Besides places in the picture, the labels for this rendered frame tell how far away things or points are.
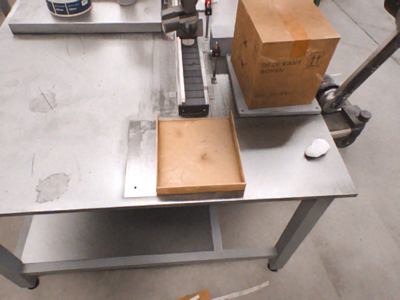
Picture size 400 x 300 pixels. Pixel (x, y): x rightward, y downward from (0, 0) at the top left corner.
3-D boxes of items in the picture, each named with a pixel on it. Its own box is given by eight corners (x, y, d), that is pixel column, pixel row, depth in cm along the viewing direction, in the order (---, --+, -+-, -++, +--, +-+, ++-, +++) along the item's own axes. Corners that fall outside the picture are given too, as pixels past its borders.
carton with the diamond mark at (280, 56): (230, 59, 128) (238, -7, 107) (285, 55, 131) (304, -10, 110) (247, 110, 109) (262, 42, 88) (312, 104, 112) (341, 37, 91)
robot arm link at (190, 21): (200, 20, 103) (196, 3, 103) (181, 25, 103) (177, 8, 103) (199, 28, 110) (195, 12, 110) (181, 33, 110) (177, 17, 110)
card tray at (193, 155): (157, 120, 108) (156, 112, 105) (230, 118, 110) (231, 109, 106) (156, 195, 89) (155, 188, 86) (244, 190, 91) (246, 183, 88)
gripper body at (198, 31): (175, 21, 116) (175, 12, 109) (202, 20, 116) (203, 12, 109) (175, 38, 116) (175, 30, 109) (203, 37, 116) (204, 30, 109)
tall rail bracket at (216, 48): (199, 77, 124) (200, 40, 111) (216, 76, 124) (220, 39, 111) (199, 81, 122) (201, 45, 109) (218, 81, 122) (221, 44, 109)
